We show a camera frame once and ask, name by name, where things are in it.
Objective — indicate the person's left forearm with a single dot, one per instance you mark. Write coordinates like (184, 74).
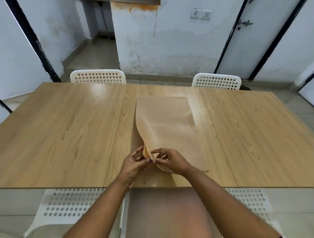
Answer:
(98, 215)

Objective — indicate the white wall switch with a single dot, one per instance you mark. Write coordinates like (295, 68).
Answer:
(195, 13)

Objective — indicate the white door black frame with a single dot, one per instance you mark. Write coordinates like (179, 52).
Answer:
(17, 61)
(307, 95)

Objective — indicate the white door with metal latch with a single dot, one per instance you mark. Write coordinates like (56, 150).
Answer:
(257, 44)

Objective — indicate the person's right forearm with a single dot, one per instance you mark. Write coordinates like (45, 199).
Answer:
(225, 206)

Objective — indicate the dark round floor drain cover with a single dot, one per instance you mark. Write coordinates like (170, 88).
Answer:
(245, 87)

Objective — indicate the person's left hand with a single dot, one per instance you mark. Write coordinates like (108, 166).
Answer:
(130, 171)

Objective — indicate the white perforated plastic chair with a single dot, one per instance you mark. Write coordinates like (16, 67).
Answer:
(255, 203)
(68, 208)
(98, 76)
(216, 81)

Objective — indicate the person's right hand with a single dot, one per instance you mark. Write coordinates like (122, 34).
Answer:
(174, 163)

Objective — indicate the wooden table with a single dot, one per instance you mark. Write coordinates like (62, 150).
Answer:
(61, 134)

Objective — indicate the grey stone counter slab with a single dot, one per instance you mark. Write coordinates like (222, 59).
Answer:
(135, 2)

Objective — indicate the white wall socket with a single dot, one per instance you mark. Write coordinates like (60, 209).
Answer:
(206, 15)

